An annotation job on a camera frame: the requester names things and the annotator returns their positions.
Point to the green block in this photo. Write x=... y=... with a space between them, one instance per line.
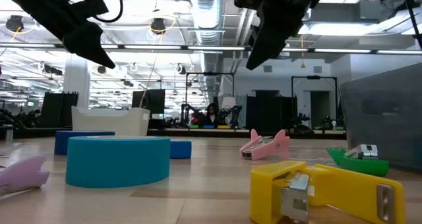
x=194 y=126

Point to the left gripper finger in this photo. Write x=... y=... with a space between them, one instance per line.
x=84 y=43

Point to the person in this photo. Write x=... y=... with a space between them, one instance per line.
x=211 y=115

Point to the black partition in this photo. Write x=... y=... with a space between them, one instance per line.
x=263 y=115
x=59 y=109

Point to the silver ventilation duct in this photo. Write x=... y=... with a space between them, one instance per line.
x=207 y=19

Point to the pink staple remover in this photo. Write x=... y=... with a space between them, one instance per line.
x=267 y=148

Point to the smoky grey plastic bin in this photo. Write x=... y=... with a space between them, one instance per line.
x=389 y=125

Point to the light blue tape roll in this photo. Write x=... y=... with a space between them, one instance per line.
x=115 y=164

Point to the yellow block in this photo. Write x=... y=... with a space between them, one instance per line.
x=223 y=126

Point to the ceiling light strip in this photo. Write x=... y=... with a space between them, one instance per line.
x=184 y=47
x=343 y=50

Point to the background black robot arm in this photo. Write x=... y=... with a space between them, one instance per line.
x=185 y=115
x=232 y=115

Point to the white square plastic bin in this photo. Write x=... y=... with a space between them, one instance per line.
x=108 y=122

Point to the black gantry frame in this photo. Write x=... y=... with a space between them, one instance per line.
x=313 y=77
x=209 y=73

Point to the black ceiling fixture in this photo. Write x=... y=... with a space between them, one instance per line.
x=158 y=24
x=14 y=22

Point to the yellow mini stapler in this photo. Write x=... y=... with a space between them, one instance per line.
x=346 y=191

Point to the dark blue tape roll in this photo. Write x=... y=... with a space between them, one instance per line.
x=61 y=145

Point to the green mini stapler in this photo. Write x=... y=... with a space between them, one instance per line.
x=356 y=166

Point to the black screen panel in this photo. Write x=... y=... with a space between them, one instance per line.
x=151 y=102

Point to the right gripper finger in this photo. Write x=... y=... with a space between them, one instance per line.
x=277 y=33

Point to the blue block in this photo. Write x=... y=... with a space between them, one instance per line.
x=208 y=126

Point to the black aluminium table frame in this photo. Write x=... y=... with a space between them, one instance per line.
x=296 y=135

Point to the lilac staple remover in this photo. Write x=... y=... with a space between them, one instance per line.
x=23 y=174

